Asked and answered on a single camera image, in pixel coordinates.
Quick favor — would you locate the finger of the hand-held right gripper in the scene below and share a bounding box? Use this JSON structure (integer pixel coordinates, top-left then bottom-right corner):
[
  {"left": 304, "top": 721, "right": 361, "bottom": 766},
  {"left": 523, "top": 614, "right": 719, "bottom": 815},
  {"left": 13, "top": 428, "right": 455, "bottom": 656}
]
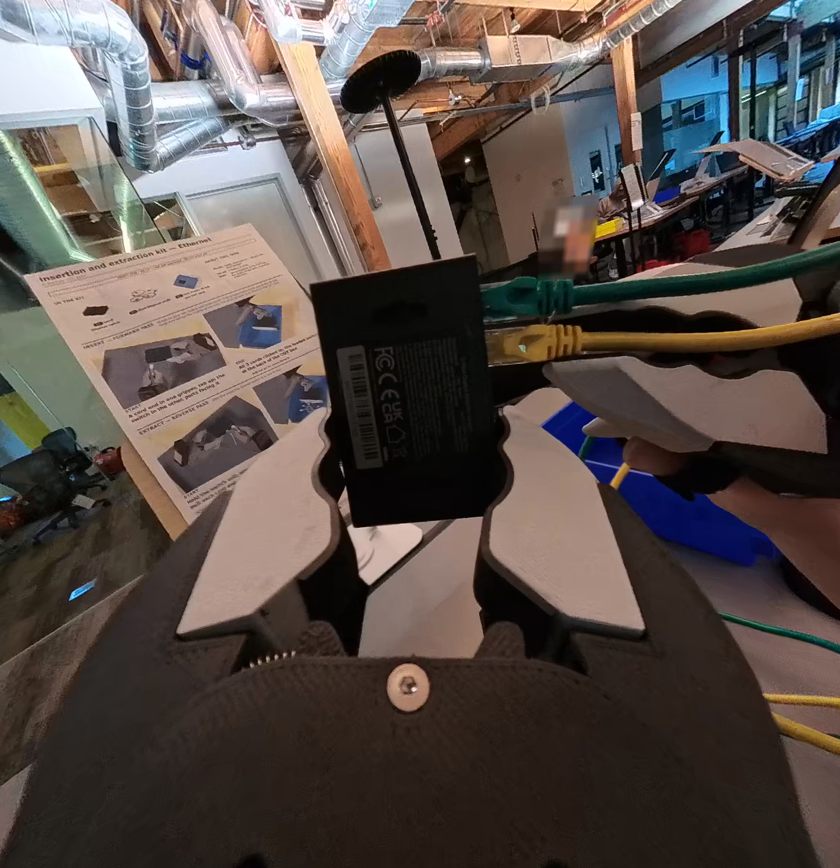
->
[
  {"left": 542, "top": 354, "right": 829, "bottom": 455},
  {"left": 572, "top": 247, "right": 829, "bottom": 335}
]

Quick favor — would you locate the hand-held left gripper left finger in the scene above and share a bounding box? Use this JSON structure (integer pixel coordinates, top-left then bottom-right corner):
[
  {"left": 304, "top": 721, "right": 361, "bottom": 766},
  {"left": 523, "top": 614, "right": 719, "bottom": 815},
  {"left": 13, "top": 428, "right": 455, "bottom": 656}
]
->
[{"left": 177, "top": 409, "right": 361, "bottom": 655}]

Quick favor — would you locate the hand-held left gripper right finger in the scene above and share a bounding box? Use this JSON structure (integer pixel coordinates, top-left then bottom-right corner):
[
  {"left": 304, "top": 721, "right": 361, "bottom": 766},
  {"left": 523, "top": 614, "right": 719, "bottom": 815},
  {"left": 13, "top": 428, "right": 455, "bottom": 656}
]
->
[{"left": 474, "top": 411, "right": 646, "bottom": 640}]

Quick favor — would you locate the yellow ethernet cable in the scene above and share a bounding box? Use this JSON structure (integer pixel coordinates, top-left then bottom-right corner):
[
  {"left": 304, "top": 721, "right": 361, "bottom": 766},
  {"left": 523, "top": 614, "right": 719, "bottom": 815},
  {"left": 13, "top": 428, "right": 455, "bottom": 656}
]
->
[{"left": 484, "top": 295, "right": 840, "bottom": 762}]

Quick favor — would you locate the black network switch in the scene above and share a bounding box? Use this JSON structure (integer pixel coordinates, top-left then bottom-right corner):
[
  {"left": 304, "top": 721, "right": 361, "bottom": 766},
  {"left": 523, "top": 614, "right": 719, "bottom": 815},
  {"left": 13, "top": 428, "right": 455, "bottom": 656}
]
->
[{"left": 310, "top": 254, "right": 496, "bottom": 528}]

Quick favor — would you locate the green ethernet cable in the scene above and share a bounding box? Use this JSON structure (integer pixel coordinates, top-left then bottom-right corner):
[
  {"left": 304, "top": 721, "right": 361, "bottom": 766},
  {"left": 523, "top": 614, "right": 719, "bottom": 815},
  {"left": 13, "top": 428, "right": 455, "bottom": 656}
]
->
[{"left": 480, "top": 234, "right": 840, "bottom": 667}]

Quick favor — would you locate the person's right forearm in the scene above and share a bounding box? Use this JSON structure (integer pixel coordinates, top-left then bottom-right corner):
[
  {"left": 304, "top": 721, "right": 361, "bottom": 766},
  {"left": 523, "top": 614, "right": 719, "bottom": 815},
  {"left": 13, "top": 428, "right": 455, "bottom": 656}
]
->
[{"left": 705, "top": 468, "right": 840, "bottom": 625}]

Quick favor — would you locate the person's right hand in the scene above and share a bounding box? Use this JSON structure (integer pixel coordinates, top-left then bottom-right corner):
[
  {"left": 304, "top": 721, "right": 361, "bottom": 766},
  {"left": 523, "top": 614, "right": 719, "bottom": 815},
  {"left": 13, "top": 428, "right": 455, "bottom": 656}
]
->
[{"left": 625, "top": 437, "right": 713, "bottom": 479}]

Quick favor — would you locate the blue plastic bin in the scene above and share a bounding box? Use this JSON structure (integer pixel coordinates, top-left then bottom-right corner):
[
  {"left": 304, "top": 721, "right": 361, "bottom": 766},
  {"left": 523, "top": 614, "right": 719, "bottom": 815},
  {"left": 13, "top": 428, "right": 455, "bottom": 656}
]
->
[{"left": 541, "top": 401, "right": 782, "bottom": 567}]

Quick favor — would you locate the white stand base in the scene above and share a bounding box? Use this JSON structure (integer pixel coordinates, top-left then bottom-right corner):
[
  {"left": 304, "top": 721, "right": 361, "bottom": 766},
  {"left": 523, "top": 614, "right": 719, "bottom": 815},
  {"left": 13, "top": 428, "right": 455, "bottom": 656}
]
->
[{"left": 355, "top": 524, "right": 424, "bottom": 587}]

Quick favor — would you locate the wooden poster board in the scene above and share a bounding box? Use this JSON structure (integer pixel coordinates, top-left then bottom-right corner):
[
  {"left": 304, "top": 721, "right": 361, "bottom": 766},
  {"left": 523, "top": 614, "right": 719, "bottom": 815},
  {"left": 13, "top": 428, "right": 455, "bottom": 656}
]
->
[{"left": 118, "top": 434, "right": 193, "bottom": 543}]

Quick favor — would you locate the printed instruction poster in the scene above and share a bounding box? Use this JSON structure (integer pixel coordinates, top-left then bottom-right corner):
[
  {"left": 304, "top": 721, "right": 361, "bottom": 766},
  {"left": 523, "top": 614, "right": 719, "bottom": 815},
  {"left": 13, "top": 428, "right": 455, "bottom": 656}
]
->
[{"left": 23, "top": 224, "right": 333, "bottom": 526}]

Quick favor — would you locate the black office chair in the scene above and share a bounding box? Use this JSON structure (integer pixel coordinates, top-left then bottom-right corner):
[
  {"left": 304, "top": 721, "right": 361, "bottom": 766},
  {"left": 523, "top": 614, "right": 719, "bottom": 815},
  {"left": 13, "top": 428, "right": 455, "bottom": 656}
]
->
[{"left": 0, "top": 427, "right": 112, "bottom": 547}]

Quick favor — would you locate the black pole lamp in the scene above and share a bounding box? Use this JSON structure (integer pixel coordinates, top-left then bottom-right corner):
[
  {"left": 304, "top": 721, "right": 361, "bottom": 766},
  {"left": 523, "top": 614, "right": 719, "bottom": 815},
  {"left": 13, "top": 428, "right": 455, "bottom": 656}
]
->
[{"left": 339, "top": 49, "right": 443, "bottom": 260}]

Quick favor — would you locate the slim wooden support post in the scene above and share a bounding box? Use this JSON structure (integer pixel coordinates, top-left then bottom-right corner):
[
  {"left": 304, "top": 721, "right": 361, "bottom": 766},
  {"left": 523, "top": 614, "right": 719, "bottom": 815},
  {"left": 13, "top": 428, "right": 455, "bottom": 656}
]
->
[{"left": 610, "top": 37, "right": 643, "bottom": 167}]

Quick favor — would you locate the round silver ventilation duct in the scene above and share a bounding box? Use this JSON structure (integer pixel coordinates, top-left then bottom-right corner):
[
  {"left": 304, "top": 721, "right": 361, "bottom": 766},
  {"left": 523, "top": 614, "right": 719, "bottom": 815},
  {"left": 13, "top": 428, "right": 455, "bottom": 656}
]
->
[{"left": 0, "top": 0, "right": 299, "bottom": 174}]

